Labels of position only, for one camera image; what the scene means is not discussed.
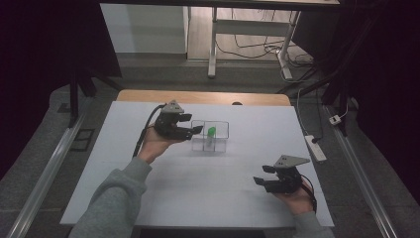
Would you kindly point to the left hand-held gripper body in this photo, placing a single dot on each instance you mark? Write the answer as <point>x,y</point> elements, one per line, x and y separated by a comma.
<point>168,127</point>

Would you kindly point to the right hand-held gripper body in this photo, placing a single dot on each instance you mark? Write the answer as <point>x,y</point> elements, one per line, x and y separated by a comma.
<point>284,181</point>

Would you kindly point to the green highlighter pen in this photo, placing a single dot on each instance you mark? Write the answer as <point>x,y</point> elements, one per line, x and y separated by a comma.
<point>211,132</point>

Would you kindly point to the clear acrylic pen holder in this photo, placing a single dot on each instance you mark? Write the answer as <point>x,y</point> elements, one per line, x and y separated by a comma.
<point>221,145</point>

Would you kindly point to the person's left hand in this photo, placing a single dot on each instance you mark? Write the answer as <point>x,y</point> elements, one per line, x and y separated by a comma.
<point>153,145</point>

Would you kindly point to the person's right hand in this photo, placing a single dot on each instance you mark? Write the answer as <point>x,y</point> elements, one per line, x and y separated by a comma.
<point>297,201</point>

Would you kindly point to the white power strip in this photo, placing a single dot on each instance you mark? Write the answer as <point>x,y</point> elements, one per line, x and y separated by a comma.
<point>316,149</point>

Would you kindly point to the dark round table grommet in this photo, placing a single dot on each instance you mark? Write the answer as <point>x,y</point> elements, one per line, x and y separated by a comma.
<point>237,103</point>

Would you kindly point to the white table cover sheet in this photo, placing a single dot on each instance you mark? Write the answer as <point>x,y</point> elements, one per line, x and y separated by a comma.
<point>198,191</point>

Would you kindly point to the small white adapter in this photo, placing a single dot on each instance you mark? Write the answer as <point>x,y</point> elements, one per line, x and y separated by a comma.
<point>335,120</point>

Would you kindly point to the white cabinet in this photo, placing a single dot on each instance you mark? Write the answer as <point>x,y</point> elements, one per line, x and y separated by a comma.
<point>145,29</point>

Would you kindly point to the black metal stand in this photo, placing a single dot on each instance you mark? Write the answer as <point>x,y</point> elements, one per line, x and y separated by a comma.
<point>73,99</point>
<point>332,94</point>

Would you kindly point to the dark curtain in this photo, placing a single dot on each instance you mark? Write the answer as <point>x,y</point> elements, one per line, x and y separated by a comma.
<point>389,82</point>
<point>29,66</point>

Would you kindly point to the aluminium rail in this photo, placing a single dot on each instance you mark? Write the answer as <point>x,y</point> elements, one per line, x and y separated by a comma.
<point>360,178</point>
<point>46,178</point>

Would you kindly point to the white desk frame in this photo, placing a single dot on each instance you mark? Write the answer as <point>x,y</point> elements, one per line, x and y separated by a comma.
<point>251,27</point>

